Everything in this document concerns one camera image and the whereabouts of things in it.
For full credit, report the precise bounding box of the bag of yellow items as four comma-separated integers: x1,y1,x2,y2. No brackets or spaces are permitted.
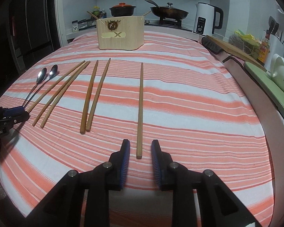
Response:
228,30,261,59

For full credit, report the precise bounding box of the gas stove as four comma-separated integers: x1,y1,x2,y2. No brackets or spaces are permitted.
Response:
145,19,192,31

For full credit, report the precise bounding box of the wide-bowl steel spoon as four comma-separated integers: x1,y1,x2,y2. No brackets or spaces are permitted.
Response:
22,68,47,107

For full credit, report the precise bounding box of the condiment bottles group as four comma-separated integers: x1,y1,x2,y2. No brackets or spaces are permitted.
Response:
92,6,107,19

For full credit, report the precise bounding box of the white teapot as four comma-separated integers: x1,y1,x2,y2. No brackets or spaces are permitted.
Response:
270,54,284,91

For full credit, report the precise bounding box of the wooden utensil holder box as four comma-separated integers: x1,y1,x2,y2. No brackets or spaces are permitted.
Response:
96,16,145,51

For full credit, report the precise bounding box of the small white jar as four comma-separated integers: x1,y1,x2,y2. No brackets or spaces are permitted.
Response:
72,20,79,32

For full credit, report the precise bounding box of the white electric kettle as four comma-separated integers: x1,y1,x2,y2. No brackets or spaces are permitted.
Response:
193,3,224,36

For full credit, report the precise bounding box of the long flat-handle steel spoon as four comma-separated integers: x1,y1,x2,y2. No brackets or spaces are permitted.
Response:
24,65,58,108

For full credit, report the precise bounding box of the orange-lid clay pot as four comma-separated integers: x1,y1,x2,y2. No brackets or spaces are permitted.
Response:
110,3,136,17

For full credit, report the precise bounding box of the green tray mat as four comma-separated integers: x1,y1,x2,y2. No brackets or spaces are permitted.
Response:
244,61,284,118

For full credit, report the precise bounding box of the wooden cutting board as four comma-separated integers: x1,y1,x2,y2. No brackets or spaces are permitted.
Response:
206,35,266,72

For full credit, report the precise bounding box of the sauce bottle yellow label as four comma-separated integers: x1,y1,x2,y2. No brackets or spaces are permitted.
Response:
257,30,270,64

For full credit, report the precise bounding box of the white knife holder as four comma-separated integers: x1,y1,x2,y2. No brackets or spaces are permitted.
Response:
265,15,284,69

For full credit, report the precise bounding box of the pink striped tablecloth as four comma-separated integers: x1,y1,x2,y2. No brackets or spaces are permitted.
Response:
0,32,274,226

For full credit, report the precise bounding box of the chopstick in holder left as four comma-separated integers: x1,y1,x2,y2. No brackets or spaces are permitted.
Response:
87,11,99,20

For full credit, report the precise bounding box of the wooden chopstick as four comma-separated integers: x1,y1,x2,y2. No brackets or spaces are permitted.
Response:
27,60,86,113
136,63,144,159
32,60,89,127
40,60,91,129
80,61,99,134
86,58,111,132

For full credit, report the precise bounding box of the black wok with lid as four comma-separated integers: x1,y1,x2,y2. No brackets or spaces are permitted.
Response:
144,0,189,20

